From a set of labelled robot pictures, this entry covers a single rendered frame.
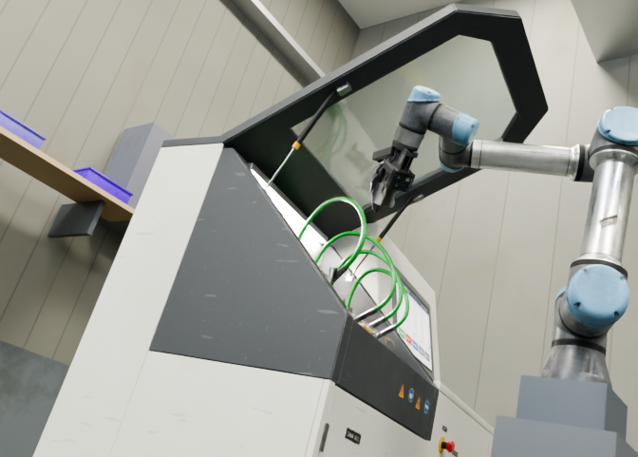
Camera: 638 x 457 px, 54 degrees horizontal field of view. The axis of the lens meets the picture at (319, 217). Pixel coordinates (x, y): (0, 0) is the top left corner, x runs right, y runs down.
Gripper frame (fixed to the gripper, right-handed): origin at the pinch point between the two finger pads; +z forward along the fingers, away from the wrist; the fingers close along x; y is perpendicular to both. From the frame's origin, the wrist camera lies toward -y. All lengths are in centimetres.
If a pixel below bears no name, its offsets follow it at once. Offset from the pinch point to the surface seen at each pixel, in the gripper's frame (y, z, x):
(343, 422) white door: 45, 37, -12
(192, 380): 20, 49, -42
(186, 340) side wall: 10, 45, -44
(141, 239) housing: -31, 38, -55
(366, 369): 33.3, 30.3, -3.7
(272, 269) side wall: 9.1, 19.6, -26.8
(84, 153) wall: -263, 105, -70
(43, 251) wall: -218, 156, -83
